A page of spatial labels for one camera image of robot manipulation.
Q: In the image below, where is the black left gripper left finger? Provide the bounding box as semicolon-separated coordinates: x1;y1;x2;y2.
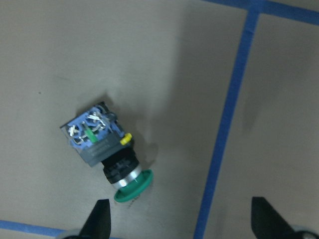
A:
79;199;111;239

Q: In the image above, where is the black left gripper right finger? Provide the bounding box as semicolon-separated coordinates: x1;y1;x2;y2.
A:
251;197;296;239

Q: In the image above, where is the green push button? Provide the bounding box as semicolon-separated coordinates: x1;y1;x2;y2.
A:
60;102;153;203

